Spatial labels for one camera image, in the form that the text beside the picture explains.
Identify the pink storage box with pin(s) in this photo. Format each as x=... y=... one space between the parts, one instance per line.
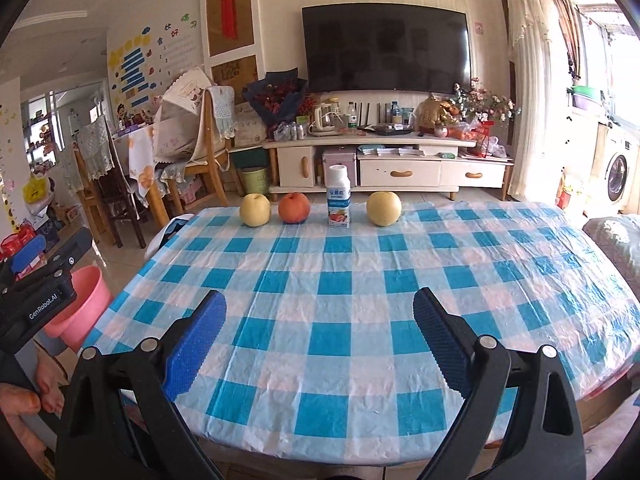
x=341 y=155

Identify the yellow pear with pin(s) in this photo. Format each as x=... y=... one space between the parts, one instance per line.
x=255 y=210
x=384 y=208

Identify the washing machine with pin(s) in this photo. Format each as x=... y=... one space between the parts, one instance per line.
x=613 y=169

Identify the person's left hand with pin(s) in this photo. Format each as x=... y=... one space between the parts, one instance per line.
x=17 y=402

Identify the white yogurt drink bottle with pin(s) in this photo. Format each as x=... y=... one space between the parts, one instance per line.
x=338 y=195

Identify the wooden chair with cover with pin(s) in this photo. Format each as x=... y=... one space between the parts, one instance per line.
x=187 y=139

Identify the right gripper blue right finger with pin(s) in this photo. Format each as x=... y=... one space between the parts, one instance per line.
x=450 y=339

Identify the dining table with cloth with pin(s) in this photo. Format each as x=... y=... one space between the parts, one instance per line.
x=135 y=151

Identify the blue checkered tablecloth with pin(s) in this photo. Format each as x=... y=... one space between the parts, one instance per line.
x=320 y=359

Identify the white tv cabinet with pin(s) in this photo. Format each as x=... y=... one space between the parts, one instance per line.
x=410 y=163

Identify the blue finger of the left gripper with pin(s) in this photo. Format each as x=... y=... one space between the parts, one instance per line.
x=29 y=253

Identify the dark wooden chair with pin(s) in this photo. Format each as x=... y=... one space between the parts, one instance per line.
x=103 y=180

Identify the electric kettle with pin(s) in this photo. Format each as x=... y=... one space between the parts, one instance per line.
x=324 y=120

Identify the red gift boxes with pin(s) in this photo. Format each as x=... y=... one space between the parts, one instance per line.
x=13 y=243

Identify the green waste bin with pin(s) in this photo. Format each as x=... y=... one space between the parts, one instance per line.
x=256 y=180

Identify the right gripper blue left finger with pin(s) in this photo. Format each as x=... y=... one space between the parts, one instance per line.
x=188 y=341

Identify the yellow plastic bag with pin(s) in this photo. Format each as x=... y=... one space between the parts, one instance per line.
x=36 y=189

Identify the pink plastic basin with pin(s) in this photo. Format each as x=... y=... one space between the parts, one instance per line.
x=74 y=323

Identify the black television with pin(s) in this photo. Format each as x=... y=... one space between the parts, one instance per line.
x=386 y=47

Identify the dark flower bouquet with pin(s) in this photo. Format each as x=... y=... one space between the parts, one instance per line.
x=277 y=97

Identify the orange red apple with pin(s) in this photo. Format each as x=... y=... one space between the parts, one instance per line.
x=294 y=208

